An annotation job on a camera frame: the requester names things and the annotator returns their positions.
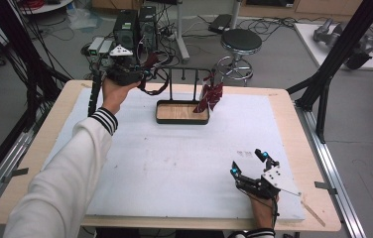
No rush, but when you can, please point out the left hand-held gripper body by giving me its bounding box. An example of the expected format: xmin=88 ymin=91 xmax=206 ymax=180
xmin=105 ymin=45 xmax=143 ymax=87

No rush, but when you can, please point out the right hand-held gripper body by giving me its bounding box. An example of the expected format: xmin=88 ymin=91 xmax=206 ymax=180
xmin=236 ymin=165 xmax=303 ymax=200

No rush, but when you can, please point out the dark red strap loop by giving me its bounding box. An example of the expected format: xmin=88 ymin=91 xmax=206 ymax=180
xmin=138 ymin=52 xmax=171 ymax=97

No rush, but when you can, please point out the black hanger rack with wooden tray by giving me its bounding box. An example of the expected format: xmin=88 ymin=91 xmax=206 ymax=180
xmin=153 ymin=66 xmax=216 ymax=126

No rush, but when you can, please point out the dark red striped bow tie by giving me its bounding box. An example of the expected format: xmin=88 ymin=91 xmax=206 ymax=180
xmin=192 ymin=73 xmax=224 ymax=114

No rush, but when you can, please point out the person's left hand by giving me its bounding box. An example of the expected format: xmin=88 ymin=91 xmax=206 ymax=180
xmin=101 ymin=77 xmax=142 ymax=116

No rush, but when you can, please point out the person's right hand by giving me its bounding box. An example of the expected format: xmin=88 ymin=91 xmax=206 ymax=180
xmin=248 ymin=193 xmax=280 ymax=231

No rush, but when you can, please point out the grey power supply unit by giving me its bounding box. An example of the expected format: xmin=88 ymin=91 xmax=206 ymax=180
xmin=98 ymin=39 xmax=116 ymax=67
xmin=87 ymin=36 xmax=105 ymax=58

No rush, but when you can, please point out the black computer tower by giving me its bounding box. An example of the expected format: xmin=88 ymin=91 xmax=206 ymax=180
xmin=138 ymin=4 xmax=159 ymax=54
xmin=112 ymin=9 xmax=140 ymax=65

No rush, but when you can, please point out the white table leg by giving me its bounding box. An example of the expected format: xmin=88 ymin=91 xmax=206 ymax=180
xmin=174 ymin=0 xmax=191 ymax=64

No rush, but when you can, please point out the white foam board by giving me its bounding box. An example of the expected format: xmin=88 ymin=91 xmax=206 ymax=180
xmin=42 ymin=87 xmax=307 ymax=223

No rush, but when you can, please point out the thin wooden stick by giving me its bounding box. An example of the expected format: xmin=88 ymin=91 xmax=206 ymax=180
xmin=300 ymin=200 xmax=327 ymax=228

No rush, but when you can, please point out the clear plastic bag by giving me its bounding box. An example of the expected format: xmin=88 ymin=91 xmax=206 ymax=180
xmin=65 ymin=5 xmax=103 ymax=33

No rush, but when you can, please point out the black flat box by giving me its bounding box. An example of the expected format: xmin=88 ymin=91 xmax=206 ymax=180
xmin=207 ymin=13 xmax=233 ymax=35

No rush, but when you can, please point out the black round stool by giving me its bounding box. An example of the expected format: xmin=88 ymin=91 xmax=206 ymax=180
xmin=213 ymin=28 xmax=264 ymax=87

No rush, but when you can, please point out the white platform board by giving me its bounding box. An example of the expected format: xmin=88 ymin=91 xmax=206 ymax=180
xmin=293 ymin=22 xmax=373 ymax=72

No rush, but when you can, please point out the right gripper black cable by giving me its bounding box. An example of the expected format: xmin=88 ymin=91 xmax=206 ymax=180
xmin=271 ymin=196 xmax=281 ymax=230

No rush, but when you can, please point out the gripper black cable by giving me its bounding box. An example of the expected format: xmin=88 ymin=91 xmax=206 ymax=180
xmin=271 ymin=196 xmax=281 ymax=230
xmin=87 ymin=69 xmax=105 ymax=118

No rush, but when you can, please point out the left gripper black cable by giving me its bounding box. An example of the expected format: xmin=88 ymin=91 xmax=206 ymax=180
xmin=87 ymin=69 xmax=105 ymax=118

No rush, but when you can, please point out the tangle of floor cables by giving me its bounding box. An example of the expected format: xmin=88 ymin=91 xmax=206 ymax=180
xmin=80 ymin=6 xmax=184 ymax=82

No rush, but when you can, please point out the grey metal bracket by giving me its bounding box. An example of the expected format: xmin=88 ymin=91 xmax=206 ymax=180
xmin=1 ymin=167 xmax=30 ymax=184
xmin=313 ymin=180 xmax=338 ymax=196

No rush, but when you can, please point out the black metal frame post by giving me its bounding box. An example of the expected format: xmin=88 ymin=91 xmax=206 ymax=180
xmin=286 ymin=0 xmax=373 ymax=145
xmin=0 ymin=0 xmax=73 ymax=133

